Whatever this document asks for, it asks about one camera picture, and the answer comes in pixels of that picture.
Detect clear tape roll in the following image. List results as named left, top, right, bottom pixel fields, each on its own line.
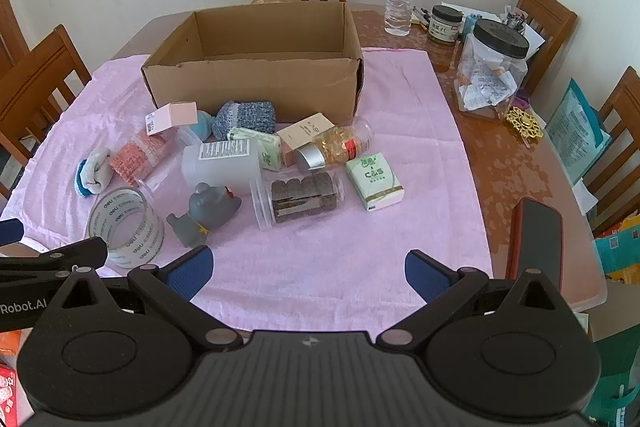
left=85, top=187, right=165, bottom=270

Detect white blue sock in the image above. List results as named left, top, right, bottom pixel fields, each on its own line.
left=75, top=147, right=114, bottom=197

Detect grey cat figurine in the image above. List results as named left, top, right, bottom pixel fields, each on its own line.
left=166, top=183, right=242, bottom=248

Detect pink knitted sock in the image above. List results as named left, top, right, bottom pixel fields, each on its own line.
left=110, top=129, right=168, bottom=186

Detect green tissue pack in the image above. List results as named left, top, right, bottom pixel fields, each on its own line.
left=346, top=153, right=405, bottom=212

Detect jar of dark cookies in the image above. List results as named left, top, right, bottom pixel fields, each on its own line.
left=250, top=172, right=345, bottom=230

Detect clear plastic cup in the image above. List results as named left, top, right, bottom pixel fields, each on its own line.
left=134, top=126, right=202, bottom=206

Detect pink carton box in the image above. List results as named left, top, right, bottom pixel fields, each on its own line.
left=145, top=102, right=198, bottom=136

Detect light blue round toy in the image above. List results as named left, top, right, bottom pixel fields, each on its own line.
left=190, top=109, right=213, bottom=142

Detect green white soap box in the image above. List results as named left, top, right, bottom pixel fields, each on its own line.
left=228, top=127, right=283, bottom=172

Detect clear jar golden capsules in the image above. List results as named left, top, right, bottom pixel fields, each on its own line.
left=294, top=117, right=374, bottom=172

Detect beige Kagi carton box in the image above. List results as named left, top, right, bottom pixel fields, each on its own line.
left=277, top=113, right=334, bottom=167

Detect blue grey knitted sock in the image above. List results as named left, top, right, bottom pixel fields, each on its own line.
left=212, top=101, right=276, bottom=140

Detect red cased smartphone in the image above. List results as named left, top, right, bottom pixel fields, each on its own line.
left=506, top=197, right=563, bottom=289

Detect wooden chair left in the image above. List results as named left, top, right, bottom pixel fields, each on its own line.
left=1, top=25, right=91, bottom=166

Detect pink table cloth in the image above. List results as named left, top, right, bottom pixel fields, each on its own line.
left=4, top=49, right=491, bottom=334

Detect gold ornament coaster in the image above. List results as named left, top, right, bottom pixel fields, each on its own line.
left=506, top=106, right=544, bottom=141

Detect teal paper packet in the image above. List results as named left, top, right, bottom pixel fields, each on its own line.
left=546, top=79, right=612, bottom=185

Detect wooden chair right front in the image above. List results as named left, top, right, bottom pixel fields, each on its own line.
left=585, top=66, right=639, bottom=236

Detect large clear jar black lid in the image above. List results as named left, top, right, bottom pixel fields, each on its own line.
left=454, top=18, right=529, bottom=119

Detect open cardboard box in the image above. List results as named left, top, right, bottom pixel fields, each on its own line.
left=141, top=1, right=363, bottom=124

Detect small dark lid jar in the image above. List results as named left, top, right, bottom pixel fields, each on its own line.
left=427, top=4, right=463, bottom=44

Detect blue container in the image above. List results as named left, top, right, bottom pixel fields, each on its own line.
left=460, top=13, right=480, bottom=42

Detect wooden chair right back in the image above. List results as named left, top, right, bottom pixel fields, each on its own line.
left=516, top=0, right=578, bottom=95

